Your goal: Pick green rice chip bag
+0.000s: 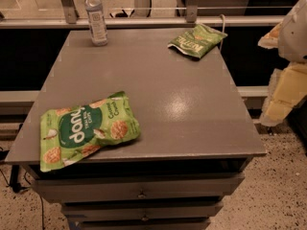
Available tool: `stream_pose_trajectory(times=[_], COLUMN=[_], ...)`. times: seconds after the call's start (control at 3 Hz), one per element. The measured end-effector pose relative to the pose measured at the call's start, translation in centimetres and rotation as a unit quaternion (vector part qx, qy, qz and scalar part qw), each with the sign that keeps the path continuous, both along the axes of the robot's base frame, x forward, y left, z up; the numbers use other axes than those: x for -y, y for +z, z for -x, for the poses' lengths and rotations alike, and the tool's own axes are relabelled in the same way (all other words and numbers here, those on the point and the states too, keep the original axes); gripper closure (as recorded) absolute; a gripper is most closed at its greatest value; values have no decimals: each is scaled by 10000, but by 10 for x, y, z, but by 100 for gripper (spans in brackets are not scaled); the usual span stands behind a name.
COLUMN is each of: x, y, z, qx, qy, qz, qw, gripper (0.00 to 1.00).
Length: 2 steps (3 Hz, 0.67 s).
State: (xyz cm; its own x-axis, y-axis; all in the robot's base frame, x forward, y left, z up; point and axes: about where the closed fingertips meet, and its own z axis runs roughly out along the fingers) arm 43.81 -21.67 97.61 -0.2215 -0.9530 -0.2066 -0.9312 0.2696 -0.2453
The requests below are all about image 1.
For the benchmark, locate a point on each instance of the grey metal railing frame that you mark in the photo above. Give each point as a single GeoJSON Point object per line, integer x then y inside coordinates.
{"type": "Point", "coordinates": [70, 14]}

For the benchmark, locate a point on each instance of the green kettle chip bag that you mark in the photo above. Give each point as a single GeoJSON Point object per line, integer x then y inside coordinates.
{"type": "Point", "coordinates": [197, 42]}

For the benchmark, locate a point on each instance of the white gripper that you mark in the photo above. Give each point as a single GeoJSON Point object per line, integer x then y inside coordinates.
{"type": "Point", "coordinates": [295, 37]}

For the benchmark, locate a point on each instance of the green rice chip bag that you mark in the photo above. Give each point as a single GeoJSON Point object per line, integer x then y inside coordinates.
{"type": "Point", "coordinates": [68, 135]}

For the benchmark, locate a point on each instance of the clear plastic water bottle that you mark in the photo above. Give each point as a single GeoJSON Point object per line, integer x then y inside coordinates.
{"type": "Point", "coordinates": [96, 20]}

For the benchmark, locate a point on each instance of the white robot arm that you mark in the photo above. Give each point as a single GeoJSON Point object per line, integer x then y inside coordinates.
{"type": "Point", "coordinates": [290, 35]}

